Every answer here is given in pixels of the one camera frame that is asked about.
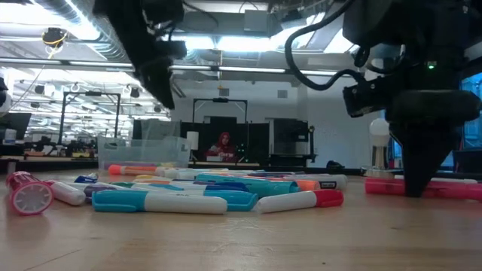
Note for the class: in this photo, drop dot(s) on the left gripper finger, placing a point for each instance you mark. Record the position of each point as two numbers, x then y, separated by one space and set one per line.
158 86

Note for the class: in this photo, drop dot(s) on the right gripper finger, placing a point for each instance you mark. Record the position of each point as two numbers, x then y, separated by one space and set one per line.
421 162

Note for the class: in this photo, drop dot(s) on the pink highlighter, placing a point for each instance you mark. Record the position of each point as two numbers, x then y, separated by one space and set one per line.
28 193
380 187

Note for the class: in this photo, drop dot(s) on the orange Expo dry-erase marker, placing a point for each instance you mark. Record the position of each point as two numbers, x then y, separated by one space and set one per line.
132 170

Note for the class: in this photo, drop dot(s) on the yellow cap mini marker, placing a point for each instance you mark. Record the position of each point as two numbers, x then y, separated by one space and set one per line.
145 176

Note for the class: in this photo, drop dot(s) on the blue Expo dry-erase marker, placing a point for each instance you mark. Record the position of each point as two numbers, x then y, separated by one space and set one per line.
188 174

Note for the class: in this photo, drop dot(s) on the orange highlighter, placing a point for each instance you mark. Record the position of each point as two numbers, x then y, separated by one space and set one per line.
308 184

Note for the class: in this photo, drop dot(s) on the blue cap mini marker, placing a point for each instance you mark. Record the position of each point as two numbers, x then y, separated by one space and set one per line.
226 186
86 178

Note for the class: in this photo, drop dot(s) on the purple cap mini marker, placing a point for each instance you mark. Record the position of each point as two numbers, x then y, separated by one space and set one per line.
98 189

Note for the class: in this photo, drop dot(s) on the red cap mini marker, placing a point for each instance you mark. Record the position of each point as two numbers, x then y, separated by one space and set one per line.
293 200
69 193

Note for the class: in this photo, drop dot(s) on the light-blue highlighter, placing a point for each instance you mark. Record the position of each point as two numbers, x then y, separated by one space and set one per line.
256 185

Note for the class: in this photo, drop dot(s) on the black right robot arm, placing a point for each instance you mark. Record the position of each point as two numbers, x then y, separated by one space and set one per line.
414 30

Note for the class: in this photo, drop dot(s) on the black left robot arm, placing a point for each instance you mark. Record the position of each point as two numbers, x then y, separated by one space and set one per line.
113 7

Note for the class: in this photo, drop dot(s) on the white bulb chrome lamp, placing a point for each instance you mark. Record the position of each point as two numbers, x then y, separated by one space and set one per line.
378 130

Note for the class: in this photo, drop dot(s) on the white cylindrical lamp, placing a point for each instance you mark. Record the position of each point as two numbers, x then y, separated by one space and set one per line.
193 140

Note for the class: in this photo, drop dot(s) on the clear plastic bin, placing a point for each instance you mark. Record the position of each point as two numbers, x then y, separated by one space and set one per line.
150 150

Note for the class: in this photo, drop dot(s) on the small black object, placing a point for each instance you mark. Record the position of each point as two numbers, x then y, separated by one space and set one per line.
334 165

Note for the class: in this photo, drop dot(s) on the long ceiling light bar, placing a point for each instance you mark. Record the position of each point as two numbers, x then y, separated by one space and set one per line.
244 69

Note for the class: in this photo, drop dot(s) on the person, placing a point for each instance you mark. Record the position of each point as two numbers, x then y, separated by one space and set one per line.
224 145

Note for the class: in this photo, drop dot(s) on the orange cap mini marker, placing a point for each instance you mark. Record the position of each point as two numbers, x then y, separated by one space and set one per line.
152 181

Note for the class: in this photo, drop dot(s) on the black curtain panel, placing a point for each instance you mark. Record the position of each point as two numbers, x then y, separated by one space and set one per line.
256 139

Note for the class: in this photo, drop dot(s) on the light-blue cap mini marker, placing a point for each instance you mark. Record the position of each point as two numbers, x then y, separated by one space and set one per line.
169 203
235 199

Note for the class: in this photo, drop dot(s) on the grey ceiling box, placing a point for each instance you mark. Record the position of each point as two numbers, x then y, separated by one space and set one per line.
258 20

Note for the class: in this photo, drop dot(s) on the black cabinet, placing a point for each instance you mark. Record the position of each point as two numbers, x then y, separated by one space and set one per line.
290 135

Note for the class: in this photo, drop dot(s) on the black monitor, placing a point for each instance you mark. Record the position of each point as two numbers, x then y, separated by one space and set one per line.
17 124

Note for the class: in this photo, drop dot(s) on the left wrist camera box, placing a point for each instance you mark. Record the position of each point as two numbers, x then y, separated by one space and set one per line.
171 49

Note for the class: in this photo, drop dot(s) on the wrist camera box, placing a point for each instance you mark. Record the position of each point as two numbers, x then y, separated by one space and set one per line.
171 49
367 99

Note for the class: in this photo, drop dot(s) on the black metal frame stand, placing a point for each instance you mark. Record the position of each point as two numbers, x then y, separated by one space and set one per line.
90 93
220 100

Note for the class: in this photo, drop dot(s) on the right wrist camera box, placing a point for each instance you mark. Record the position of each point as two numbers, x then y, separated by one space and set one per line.
367 99

